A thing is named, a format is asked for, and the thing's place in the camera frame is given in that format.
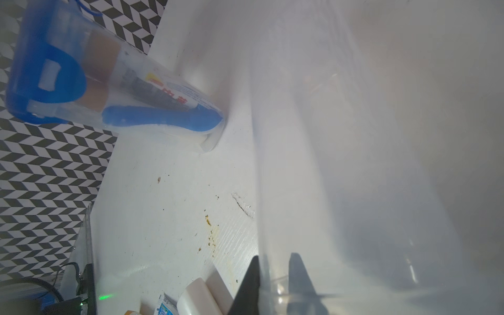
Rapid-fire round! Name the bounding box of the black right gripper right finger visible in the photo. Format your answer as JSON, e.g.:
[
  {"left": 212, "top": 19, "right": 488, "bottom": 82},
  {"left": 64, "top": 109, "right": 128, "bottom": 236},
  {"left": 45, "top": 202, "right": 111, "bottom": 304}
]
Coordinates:
[{"left": 287, "top": 253, "right": 329, "bottom": 314}]

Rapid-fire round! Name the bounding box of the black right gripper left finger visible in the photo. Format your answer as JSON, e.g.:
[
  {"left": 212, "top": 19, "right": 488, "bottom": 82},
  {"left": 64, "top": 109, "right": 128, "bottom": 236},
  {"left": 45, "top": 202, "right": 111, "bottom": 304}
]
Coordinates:
[{"left": 227, "top": 255, "right": 261, "bottom": 315}]

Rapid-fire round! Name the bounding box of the clear plastic cup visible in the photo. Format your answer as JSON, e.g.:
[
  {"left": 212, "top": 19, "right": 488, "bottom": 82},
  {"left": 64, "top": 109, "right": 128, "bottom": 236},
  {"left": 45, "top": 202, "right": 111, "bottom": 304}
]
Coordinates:
[
  {"left": 18, "top": 1, "right": 225, "bottom": 152},
  {"left": 251, "top": 1, "right": 503, "bottom": 314}
]

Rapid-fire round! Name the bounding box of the blue lid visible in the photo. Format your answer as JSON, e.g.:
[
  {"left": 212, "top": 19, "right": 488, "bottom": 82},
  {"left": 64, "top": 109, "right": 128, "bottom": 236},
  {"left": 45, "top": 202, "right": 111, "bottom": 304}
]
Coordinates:
[{"left": 5, "top": 1, "right": 99, "bottom": 125}]

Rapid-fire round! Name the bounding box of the small toothpaste tube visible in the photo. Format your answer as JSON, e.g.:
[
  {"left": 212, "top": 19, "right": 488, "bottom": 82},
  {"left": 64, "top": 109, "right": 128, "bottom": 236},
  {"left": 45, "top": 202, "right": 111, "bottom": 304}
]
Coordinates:
[
  {"left": 143, "top": 72, "right": 215, "bottom": 111},
  {"left": 154, "top": 293, "right": 179, "bottom": 315}
]

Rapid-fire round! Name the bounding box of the aluminium front rail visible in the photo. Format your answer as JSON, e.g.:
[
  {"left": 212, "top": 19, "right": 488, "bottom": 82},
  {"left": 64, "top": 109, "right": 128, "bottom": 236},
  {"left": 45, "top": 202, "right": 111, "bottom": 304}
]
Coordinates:
[{"left": 59, "top": 203, "right": 98, "bottom": 314}]

